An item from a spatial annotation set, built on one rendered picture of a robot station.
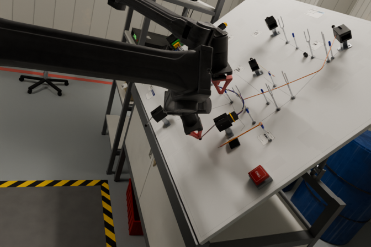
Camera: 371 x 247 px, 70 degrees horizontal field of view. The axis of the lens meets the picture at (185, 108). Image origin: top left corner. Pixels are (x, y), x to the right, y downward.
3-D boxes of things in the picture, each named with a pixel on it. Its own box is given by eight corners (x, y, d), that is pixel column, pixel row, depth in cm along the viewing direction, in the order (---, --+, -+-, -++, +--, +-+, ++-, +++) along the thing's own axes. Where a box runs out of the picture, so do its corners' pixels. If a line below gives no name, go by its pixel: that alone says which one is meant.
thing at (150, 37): (138, 50, 178) (140, 41, 175) (129, 35, 206) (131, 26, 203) (181, 59, 192) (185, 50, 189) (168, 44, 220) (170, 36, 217)
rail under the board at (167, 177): (189, 257, 86) (195, 245, 83) (130, 91, 180) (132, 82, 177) (203, 255, 88) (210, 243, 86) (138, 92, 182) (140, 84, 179)
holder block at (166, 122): (151, 131, 133) (139, 119, 127) (171, 117, 133) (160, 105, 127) (153, 137, 129) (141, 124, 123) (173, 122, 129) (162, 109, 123)
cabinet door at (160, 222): (162, 306, 107) (193, 245, 91) (137, 200, 151) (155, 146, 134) (168, 305, 108) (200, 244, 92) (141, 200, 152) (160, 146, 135)
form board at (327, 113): (136, 84, 178) (134, 82, 177) (259, -8, 174) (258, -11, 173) (201, 245, 85) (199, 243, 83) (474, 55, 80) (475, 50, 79)
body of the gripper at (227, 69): (224, 60, 91) (224, 40, 86) (232, 75, 83) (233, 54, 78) (205, 63, 91) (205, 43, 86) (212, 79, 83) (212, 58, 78)
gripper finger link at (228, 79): (226, 84, 94) (227, 61, 88) (232, 96, 88) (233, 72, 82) (207, 87, 93) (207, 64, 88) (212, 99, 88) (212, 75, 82)
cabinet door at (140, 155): (138, 200, 151) (156, 145, 135) (124, 141, 195) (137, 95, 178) (141, 200, 152) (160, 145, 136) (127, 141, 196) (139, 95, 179)
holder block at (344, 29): (340, 35, 111) (337, 17, 105) (354, 48, 102) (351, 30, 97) (329, 39, 112) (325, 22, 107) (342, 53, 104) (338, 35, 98)
